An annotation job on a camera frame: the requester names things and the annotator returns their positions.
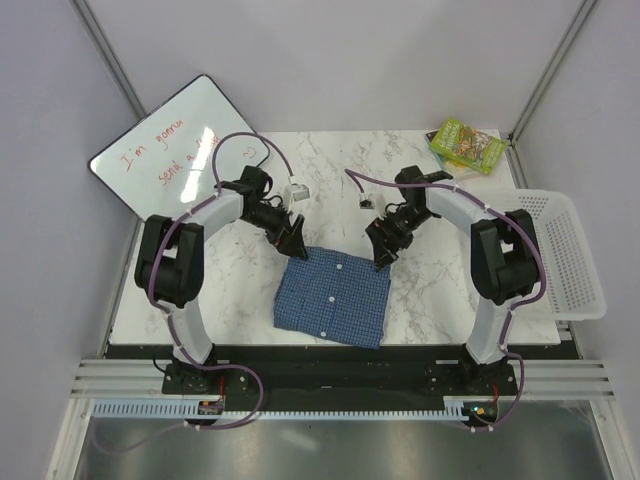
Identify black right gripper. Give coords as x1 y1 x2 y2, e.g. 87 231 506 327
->
365 205 434 272

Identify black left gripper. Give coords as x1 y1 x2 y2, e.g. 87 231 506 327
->
241 200 307 261

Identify blue checked long sleeve shirt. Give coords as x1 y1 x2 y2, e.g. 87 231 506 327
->
273 247 391 350

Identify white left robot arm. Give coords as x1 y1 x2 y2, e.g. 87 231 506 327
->
134 166 310 393

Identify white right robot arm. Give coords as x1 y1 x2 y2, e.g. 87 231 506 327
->
365 166 546 394

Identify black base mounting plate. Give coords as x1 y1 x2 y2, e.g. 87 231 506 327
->
162 346 517 411

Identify green illustrated book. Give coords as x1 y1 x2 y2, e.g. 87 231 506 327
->
425 118 507 180

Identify whiteboard with red writing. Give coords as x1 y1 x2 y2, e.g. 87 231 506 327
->
88 75 269 220

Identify white perforated plastic basket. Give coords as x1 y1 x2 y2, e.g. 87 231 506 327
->
480 189 607 321

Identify white slotted cable duct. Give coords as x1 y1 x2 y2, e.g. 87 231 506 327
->
91 399 471 422

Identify aluminium frame rails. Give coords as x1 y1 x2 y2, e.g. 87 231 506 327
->
49 319 640 480

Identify left grey corner post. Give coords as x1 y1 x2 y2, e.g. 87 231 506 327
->
70 0 147 119

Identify grey corner post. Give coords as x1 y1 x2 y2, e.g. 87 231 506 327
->
508 0 599 147
70 0 147 119

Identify right grey corner post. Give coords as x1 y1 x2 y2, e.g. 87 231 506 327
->
508 0 599 147

